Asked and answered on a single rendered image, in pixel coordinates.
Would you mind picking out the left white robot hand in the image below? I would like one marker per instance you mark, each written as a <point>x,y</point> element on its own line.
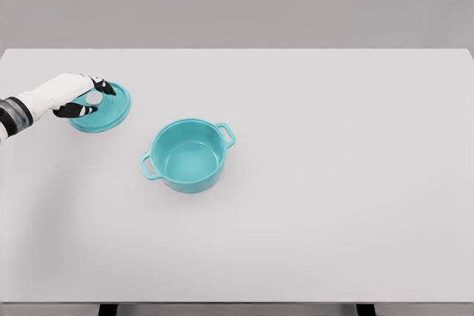
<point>64,88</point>

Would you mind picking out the teal pot lid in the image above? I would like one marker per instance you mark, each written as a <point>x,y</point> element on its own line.
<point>113,103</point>

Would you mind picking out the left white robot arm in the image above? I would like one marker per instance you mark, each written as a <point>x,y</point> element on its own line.
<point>22,107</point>

